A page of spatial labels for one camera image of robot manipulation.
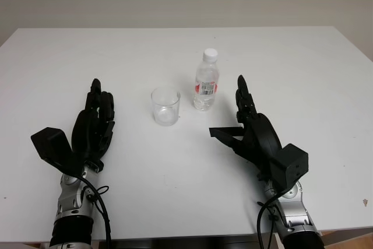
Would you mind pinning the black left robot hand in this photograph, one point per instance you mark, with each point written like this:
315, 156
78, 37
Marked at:
90, 132

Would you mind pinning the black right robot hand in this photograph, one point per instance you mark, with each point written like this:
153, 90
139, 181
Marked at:
262, 135

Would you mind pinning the clear plastic water bottle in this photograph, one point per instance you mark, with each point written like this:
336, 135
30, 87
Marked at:
206, 97

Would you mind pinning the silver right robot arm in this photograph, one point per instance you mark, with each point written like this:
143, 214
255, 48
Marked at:
297, 214

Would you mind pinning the clear glass cup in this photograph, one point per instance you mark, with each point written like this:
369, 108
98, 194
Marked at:
166, 115

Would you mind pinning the black robot torso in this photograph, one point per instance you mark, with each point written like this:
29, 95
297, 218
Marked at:
175, 244

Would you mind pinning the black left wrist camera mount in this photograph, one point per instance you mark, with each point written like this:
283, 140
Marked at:
51, 144

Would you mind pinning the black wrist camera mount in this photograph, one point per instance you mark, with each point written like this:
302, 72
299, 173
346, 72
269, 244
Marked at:
51, 144
291, 164

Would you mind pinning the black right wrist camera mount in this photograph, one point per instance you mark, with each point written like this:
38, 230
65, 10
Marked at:
291, 164

